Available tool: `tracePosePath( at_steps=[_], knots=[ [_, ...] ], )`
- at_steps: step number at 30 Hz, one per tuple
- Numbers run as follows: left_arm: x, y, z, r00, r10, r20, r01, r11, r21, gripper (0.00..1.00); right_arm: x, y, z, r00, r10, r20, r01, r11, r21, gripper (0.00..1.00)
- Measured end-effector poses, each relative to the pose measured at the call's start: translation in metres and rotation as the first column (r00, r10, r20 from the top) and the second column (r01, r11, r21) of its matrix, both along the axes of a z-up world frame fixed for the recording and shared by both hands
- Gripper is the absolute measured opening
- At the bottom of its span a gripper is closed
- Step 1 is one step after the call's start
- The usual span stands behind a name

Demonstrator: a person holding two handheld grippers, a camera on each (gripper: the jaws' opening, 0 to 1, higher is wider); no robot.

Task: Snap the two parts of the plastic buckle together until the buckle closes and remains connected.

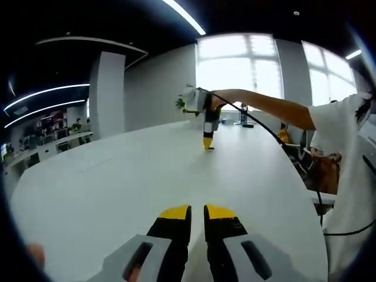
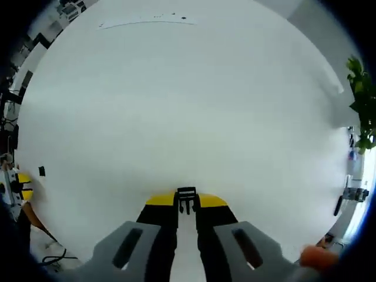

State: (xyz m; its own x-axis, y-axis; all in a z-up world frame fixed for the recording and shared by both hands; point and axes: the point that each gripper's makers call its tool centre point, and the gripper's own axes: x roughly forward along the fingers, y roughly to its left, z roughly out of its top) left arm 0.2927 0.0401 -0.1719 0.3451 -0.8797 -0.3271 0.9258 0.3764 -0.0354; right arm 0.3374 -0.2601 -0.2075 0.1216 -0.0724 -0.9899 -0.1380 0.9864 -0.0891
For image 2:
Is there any black floor cable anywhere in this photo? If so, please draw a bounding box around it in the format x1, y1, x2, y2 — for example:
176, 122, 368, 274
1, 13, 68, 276
42, 247, 79, 266

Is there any potted green plant white pot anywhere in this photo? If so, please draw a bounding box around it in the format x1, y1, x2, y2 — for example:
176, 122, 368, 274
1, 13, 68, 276
346, 56, 376, 156

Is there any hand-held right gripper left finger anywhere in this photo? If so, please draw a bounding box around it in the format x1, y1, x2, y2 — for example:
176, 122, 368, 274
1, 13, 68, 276
93, 190, 180, 282

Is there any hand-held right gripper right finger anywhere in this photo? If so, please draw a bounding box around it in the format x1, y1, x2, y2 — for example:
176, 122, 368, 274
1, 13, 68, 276
194, 192, 298, 282

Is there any pronged black plastic buckle part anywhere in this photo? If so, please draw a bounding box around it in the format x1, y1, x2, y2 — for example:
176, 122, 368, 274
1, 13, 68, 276
176, 186, 201, 216

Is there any small dark device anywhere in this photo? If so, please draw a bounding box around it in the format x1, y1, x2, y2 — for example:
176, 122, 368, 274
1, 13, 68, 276
343, 187, 370, 203

